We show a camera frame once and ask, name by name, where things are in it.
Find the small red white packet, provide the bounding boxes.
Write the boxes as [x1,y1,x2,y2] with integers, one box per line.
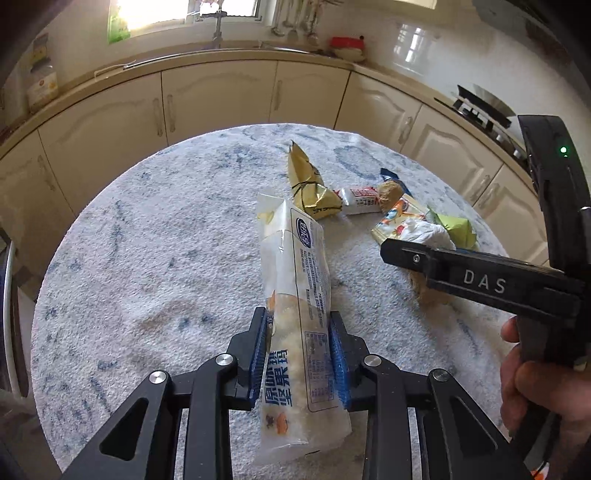
[340,185,385,216]

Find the steel wok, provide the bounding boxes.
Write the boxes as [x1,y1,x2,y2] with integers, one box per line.
[455,84,515,121]

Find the yellow snack wrapper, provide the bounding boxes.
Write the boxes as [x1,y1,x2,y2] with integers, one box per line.
[286,141,343,221]

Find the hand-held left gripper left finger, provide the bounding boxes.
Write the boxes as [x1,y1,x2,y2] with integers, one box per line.
[60,307,269,480]

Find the light green wrapper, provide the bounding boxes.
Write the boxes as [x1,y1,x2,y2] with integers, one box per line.
[427,210,478,250]

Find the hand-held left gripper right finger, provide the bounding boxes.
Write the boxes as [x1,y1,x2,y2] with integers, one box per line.
[329,311,536,480]

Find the steel kitchen faucet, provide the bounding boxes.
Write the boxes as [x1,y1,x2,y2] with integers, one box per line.
[203,4,232,49]

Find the row of hanging steel utensils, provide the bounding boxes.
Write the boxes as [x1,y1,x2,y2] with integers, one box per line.
[270,0,321,42]

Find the long white snack bag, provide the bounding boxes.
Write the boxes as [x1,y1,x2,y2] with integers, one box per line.
[255,191,354,467]

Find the kitchen window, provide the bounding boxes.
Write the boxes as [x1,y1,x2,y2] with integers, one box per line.
[115,0,269,24]

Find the stainless steel sink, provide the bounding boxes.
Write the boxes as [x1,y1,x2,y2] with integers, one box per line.
[259,41,324,54]

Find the steel black-lidded appliance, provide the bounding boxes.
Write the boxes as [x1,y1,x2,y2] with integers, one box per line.
[0,226,33,402]

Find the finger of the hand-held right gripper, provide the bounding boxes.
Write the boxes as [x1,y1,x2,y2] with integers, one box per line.
[379,237,435,280]

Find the thin white stick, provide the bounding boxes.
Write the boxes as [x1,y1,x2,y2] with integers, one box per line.
[95,60,137,77]

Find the dark blue wrapper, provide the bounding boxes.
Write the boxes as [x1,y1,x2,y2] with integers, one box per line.
[379,167,414,195]

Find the green dish soap bottle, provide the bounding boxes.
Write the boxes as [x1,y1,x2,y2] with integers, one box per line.
[107,4,132,44]

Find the black gas stove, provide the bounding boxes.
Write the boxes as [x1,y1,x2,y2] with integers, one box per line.
[434,97,527,158]

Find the yellow label snack packet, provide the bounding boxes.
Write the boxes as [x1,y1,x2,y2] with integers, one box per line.
[372,194,430,245]

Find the red pot lid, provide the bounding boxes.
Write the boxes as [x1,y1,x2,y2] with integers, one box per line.
[329,36,368,51]

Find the beige kitchen countertop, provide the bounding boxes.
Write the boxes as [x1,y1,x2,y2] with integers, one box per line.
[0,44,532,148]

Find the person's right hand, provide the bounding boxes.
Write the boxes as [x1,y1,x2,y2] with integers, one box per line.
[500,318,591,455]

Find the glass grain jar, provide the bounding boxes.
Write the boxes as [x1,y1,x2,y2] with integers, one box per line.
[25,34,61,112]

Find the brown paper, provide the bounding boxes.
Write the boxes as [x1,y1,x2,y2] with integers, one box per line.
[376,180,407,215]
[406,270,455,308]

